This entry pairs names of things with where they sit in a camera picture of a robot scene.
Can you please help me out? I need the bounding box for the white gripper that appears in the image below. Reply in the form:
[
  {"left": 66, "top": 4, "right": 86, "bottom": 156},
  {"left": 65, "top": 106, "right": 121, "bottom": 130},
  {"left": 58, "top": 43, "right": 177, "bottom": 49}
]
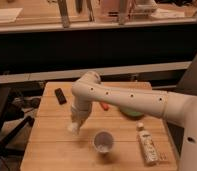
[{"left": 71, "top": 104, "right": 92, "bottom": 127}]

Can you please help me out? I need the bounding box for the white sponge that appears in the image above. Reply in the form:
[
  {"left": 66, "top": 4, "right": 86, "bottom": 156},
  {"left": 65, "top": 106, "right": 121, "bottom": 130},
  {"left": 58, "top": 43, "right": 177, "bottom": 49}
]
[{"left": 67, "top": 122, "right": 80, "bottom": 135}]

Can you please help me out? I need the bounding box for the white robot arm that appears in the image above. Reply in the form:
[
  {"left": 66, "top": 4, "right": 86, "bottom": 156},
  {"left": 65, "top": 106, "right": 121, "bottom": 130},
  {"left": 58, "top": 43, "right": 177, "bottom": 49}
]
[{"left": 69, "top": 71, "right": 197, "bottom": 171}]

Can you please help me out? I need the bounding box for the black remote control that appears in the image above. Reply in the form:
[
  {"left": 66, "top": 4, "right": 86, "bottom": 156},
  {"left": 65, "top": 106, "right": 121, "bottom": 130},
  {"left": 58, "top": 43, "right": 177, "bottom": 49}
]
[{"left": 55, "top": 88, "right": 67, "bottom": 105}]

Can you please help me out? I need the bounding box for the orange marker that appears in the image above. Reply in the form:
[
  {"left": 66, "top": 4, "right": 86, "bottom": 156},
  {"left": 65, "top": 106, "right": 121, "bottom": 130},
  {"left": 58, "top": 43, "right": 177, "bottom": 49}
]
[{"left": 99, "top": 102, "right": 109, "bottom": 111}]

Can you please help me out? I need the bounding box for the green bowl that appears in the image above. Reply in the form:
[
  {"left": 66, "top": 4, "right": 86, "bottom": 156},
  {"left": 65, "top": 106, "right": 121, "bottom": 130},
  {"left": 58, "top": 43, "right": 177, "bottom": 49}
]
[{"left": 119, "top": 107, "right": 143, "bottom": 118}]

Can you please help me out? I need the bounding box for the white tube bottle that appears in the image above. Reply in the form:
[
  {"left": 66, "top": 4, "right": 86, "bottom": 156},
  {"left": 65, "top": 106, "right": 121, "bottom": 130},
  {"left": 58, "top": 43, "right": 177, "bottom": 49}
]
[{"left": 137, "top": 122, "right": 159, "bottom": 166}]

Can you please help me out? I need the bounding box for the dark chair back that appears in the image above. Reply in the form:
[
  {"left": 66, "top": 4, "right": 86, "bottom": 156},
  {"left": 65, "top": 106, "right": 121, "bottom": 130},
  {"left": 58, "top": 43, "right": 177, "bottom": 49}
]
[{"left": 176, "top": 54, "right": 197, "bottom": 95}]

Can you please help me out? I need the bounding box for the white device on bench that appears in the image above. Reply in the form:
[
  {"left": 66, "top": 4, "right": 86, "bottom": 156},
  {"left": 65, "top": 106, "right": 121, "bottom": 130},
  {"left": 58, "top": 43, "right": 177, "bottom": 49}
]
[{"left": 130, "top": 0, "right": 157, "bottom": 18}]

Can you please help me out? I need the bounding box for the white paper sheet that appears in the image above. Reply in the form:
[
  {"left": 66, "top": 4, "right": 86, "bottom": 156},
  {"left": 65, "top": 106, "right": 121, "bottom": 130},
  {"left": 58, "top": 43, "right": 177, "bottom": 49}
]
[{"left": 0, "top": 8, "right": 22, "bottom": 23}]

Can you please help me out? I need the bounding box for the metal frame post left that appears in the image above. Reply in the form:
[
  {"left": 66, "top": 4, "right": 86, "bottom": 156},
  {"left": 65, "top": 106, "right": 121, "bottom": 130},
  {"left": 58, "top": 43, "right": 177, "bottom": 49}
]
[{"left": 58, "top": 0, "right": 70, "bottom": 28}]

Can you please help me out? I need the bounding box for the metal frame post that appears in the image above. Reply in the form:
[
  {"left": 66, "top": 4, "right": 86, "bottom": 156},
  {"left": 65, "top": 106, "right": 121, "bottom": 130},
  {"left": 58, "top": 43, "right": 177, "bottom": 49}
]
[
  {"left": 58, "top": 0, "right": 70, "bottom": 28},
  {"left": 118, "top": 0, "right": 128, "bottom": 25}
]

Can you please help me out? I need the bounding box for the metal frame post right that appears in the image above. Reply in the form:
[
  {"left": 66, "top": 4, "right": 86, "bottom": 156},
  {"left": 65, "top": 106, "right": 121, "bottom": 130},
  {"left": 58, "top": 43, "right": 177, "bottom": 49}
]
[{"left": 118, "top": 0, "right": 128, "bottom": 25}]

